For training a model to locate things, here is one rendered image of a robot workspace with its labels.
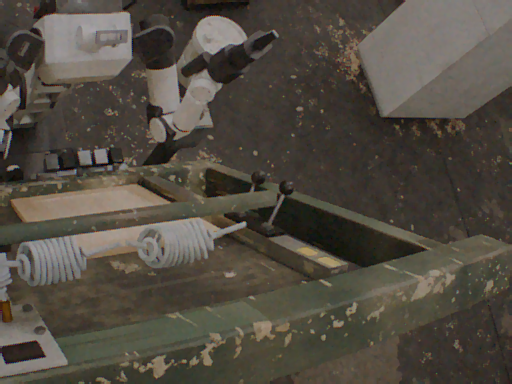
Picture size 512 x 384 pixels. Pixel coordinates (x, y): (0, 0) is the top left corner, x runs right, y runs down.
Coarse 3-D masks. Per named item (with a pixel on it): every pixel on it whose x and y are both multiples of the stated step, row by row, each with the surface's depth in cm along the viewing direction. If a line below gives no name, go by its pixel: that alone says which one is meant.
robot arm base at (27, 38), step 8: (16, 32) 141; (24, 32) 143; (8, 40) 141; (16, 40) 142; (24, 40) 144; (32, 40) 146; (40, 40) 148; (8, 48) 141; (16, 48) 143; (24, 48) 145; (32, 48) 147; (40, 48) 149; (8, 56) 142; (16, 56) 144; (24, 56) 146; (32, 56) 148; (16, 64) 146; (24, 64) 148; (32, 64) 150
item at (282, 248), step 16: (144, 176) 198; (160, 192) 187; (176, 192) 178; (224, 224) 155; (240, 240) 149; (256, 240) 143; (272, 240) 137; (288, 240) 137; (272, 256) 138; (288, 256) 132; (304, 256) 128; (320, 256) 127; (304, 272) 128; (320, 272) 123; (336, 272) 122
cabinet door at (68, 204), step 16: (64, 192) 184; (80, 192) 185; (96, 192) 185; (112, 192) 186; (128, 192) 187; (144, 192) 186; (16, 208) 166; (32, 208) 165; (48, 208) 167; (64, 208) 167; (80, 208) 168; (96, 208) 168; (112, 208) 169; (128, 208) 170; (160, 224) 155; (208, 224) 155; (80, 240) 140; (96, 240) 141; (112, 240) 141; (96, 256) 134
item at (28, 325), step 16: (0, 256) 71; (0, 272) 74; (0, 288) 76; (0, 304) 75; (32, 304) 82; (0, 320) 76; (16, 320) 77; (32, 320) 77; (0, 336) 72; (16, 336) 72; (32, 336) 73; (48, 336) 73; (0, 352) 68; (48, 352) 69; (0, 368) 64; (16, 368) 64; (32, 368) 65; (48, 368) 67
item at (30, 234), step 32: (256, 192) 88; (32, 224) 70; (64, 224) 72; (96, 224) 74; (128, 224) 77; (192, 224) 90; (32, 256) 79; (64, 256) 76; (160, 256) 91; (192, 256) 89
